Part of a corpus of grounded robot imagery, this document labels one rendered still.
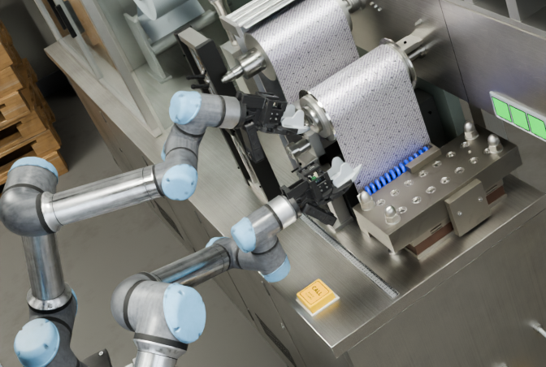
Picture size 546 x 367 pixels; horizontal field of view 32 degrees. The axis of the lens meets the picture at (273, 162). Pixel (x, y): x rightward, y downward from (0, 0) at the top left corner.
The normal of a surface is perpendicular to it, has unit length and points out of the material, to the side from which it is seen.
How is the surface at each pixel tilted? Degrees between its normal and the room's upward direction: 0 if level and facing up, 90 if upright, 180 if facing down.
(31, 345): 7
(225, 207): 0
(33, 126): 90
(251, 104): 90
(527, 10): 90
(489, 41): 90
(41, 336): 7
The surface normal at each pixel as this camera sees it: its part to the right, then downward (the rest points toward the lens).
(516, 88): -0.82, 0.53
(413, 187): -0.35, -0.76
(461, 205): 0.46, 0.37
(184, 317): 0.84, -0.09
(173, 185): 0.04, 0.57
